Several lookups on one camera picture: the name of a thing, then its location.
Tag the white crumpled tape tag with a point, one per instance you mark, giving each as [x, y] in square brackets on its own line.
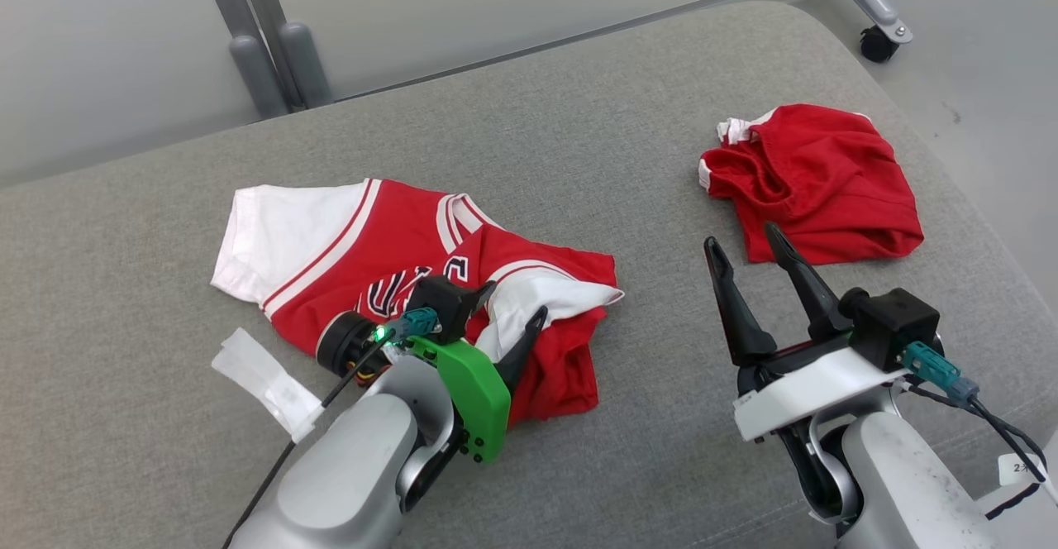
[264, 384]

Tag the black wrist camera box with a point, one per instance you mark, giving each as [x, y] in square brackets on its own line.
[893, 326]
[442, 305]

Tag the red Bulls 23 shorts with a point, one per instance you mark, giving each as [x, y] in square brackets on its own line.
[826, 177]

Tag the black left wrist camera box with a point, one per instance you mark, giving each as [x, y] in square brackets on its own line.
[442, 305]

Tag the black caster wheel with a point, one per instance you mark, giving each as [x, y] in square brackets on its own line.
[878, 45]

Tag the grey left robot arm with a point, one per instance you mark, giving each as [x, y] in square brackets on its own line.
[355, 466]

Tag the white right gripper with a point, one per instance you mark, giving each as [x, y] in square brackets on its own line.
[810, 388]

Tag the red white-sleeved Bulls jersey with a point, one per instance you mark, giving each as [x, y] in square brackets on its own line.
[397, 235]

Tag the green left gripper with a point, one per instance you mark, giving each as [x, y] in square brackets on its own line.
[479, 404]

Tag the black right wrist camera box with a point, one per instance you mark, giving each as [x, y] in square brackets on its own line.
[893, 326]

